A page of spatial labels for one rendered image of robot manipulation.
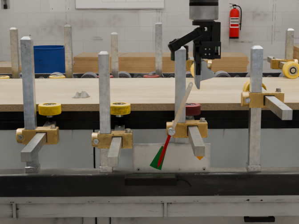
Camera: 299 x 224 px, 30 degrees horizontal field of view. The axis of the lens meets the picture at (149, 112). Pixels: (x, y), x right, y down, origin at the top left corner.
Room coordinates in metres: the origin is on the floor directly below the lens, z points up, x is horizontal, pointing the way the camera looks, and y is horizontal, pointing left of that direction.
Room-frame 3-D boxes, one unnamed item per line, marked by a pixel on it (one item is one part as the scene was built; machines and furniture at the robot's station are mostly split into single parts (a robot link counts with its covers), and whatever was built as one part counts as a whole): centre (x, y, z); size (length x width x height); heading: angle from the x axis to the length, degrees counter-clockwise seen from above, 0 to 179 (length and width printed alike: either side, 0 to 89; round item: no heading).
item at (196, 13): (1.75, -0.17, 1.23); 0.10 x 0.09 x 0.05; 0
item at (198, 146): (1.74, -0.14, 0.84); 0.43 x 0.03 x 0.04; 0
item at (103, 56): (1.83, 0.15, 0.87); 0.03 x 0.03 x 0.48; 0
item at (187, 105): (1.95, -0.14, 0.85); 0.08 x 0.08 x 0.11
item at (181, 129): (1.83, -0.12, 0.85); 0.13 x 0.06 x 0.05; 90
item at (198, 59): (1.73, -0.15, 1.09); 0.05 x 0.02 x 0.09; 0
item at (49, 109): (1.97, 0.36, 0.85); 0.08 x 0.08 x 0.11
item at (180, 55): (1.83, -0.10, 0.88); 0.03 x 0.03 x 0.48; 0
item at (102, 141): (1.83, 0.13, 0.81); 0.13 x 0.06 x 0.05; 90
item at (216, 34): (1.75, -0.18, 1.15); 0.09 x 0.08 x 0.12; 90
